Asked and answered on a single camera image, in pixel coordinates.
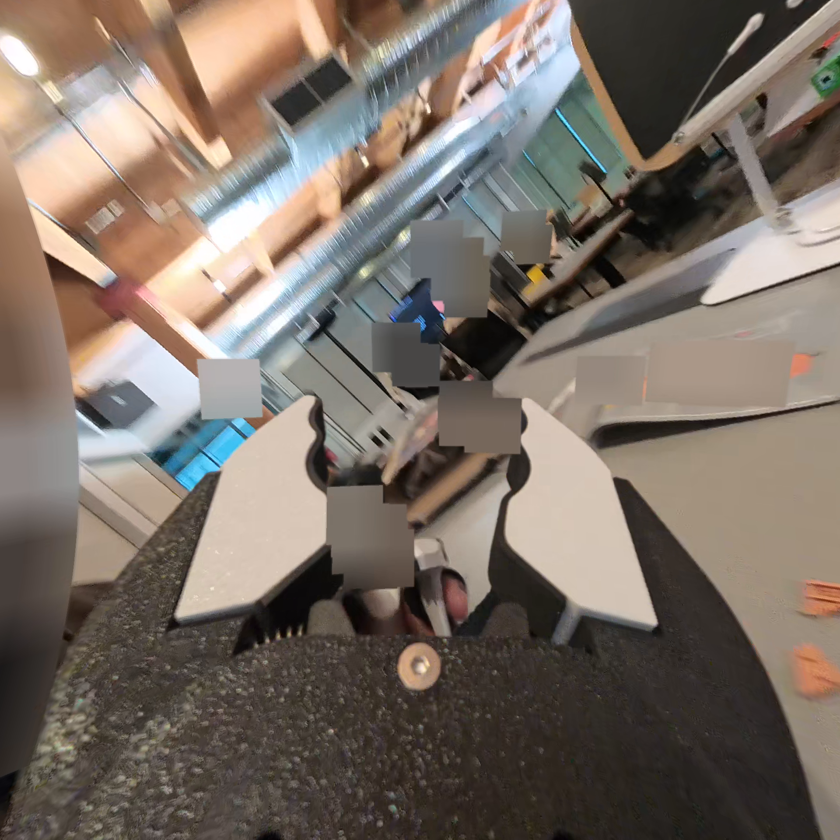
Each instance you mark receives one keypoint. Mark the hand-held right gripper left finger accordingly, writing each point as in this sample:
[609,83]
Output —
[256,525]

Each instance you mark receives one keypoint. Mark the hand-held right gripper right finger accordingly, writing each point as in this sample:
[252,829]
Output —
[571,525]

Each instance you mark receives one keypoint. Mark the small orange brick piece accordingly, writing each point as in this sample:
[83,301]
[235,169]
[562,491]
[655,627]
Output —
[817,669]
[821,598]

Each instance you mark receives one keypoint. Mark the grey desk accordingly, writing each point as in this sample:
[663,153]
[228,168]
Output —
[689,512]

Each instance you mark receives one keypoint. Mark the grey instruction booklet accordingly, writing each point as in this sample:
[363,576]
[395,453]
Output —
[689,420]

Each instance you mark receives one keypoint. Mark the clear stand with round foot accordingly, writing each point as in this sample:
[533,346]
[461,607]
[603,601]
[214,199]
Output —
[814,229]

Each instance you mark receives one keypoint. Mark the black ceiling vent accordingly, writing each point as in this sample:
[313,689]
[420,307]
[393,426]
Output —
[308,92]

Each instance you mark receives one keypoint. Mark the black divider panel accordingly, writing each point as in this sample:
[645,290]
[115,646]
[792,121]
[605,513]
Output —
[656,65]

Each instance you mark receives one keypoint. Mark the ceiling lamp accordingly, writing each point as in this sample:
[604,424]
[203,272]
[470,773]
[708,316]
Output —
[19,56]

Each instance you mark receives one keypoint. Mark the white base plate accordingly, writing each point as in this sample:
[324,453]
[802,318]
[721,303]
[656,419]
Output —
[754,275]

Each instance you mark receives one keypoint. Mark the silver ceiling duct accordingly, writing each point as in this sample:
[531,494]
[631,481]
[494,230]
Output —
[367,216]

